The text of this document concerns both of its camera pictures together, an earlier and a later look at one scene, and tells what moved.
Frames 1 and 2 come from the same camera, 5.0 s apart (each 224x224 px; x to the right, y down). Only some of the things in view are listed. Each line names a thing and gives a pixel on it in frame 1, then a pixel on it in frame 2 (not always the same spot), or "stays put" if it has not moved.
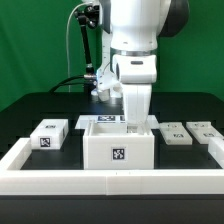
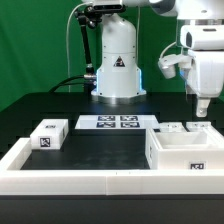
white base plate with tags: (83, 121) stays put
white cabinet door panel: (203, 131) stays put
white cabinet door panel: (175, 133) stays put
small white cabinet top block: (49, 134) stays put
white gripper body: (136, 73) -> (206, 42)
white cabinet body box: (107, 146) -> (184, 150)
